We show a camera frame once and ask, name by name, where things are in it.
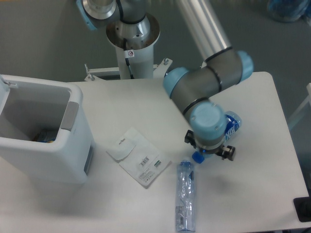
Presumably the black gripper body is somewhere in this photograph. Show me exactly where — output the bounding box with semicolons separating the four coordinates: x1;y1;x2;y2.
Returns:
195;140;224;155

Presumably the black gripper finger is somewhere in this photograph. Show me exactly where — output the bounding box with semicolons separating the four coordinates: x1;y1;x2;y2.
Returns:
184;130;197;149
217;146;235;161

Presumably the white trash can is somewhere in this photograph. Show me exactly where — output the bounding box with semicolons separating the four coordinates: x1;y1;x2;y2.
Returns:
0;75;95;183

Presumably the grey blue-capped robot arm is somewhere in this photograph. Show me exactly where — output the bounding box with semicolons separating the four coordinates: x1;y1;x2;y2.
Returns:
76;0;254;160

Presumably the trash inside can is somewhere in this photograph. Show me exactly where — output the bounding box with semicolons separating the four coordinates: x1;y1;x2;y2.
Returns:
32;129;58;143

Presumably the blue labelled plastic bottle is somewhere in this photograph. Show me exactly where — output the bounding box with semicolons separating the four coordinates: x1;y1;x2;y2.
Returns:
192;111;242;164

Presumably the white plastic package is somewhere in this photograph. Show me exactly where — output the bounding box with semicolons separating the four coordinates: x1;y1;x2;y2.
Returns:
106;127;171;189

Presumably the clear crushed plastic bottle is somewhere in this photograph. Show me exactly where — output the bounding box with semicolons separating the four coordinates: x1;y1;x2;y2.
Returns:
175;159;196;232

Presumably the black device at table edge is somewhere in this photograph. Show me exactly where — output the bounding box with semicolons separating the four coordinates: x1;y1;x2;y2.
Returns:
294;197;311;222

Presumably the blue plastic bag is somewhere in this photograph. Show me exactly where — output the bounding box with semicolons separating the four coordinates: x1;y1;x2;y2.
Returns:
267;0;311;23

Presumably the white metal base frame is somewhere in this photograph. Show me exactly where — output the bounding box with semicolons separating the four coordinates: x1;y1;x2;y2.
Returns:
84;58;173;82

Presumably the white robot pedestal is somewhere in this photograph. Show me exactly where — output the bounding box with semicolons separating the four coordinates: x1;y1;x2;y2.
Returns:
106;13;160;67

